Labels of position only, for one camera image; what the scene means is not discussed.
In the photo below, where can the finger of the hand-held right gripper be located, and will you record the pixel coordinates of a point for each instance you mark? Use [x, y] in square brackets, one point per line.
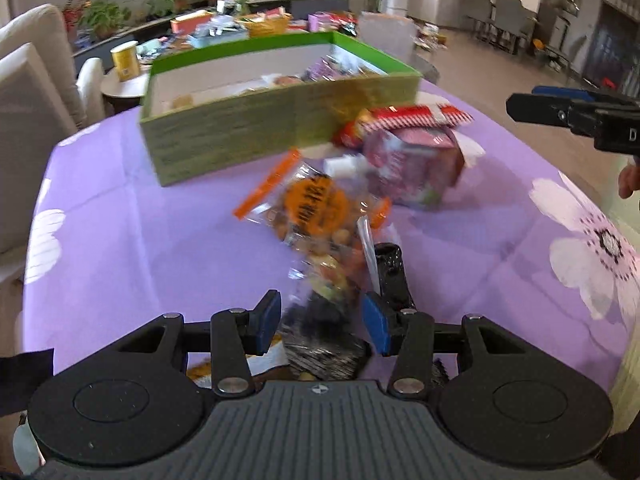
[560, 92]
[540, 109]

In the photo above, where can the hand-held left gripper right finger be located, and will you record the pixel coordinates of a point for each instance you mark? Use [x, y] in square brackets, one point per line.
[376, 325]

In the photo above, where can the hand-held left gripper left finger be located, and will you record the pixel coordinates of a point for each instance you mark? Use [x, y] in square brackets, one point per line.
[267, 322]

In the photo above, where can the black glossy snack packet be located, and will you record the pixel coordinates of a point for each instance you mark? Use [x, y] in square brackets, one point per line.
[392, 275]

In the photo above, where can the orange clear nut bag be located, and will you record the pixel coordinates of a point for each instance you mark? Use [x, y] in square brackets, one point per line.
[315, 215]

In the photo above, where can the green cardboard box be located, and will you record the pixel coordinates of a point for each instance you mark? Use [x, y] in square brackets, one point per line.
[240, 130]

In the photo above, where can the person's right hand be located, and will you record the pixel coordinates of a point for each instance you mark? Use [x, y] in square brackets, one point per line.
[630, 180]

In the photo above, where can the orange white snack packet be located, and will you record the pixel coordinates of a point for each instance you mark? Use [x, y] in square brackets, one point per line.
[270, 362]

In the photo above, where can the grey dining chair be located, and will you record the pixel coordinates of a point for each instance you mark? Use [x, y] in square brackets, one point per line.
[477, 7]
[512, 20]

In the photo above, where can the purple floral tablecloth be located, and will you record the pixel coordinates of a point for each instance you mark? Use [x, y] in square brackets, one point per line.
[150, 260]

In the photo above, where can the pink carton box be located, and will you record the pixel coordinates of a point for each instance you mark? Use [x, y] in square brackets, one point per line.
[415, 165]

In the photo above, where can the red snack packet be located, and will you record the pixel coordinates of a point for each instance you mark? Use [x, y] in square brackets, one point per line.
[400, 120]

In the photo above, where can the small white packet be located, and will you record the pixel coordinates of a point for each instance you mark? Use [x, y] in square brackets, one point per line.
[345, 166]

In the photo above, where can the grey chair back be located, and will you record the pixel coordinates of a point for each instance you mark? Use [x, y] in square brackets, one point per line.
[387, 35]

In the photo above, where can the white air purifier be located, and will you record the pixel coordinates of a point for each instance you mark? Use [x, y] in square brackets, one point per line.
[397, 1]

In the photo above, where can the pink purple snack packet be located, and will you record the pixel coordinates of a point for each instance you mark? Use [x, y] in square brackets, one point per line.
[325, 70]

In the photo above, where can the pink container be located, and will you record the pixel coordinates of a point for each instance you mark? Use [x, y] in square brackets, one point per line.
[319, 22]

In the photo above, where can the dark cloth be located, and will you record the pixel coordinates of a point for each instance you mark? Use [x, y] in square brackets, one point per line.
[20, 380]

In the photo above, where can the round white side table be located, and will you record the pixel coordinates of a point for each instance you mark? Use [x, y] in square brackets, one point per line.
[125, 89]

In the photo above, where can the yellow woven basket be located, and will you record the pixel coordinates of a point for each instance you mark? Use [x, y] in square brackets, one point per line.
[267, 25]

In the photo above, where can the blue basket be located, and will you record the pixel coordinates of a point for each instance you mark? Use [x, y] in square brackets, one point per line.
[215, 39]

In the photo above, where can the white armchair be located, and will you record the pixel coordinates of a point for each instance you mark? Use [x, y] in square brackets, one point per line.
[30, 135]
[45, 35]
[91, 87]

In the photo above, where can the yellow can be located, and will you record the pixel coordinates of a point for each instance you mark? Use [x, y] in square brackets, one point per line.
[125, 62]

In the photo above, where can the red orange box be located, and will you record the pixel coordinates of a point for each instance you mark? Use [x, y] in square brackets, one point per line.
[190, 22]

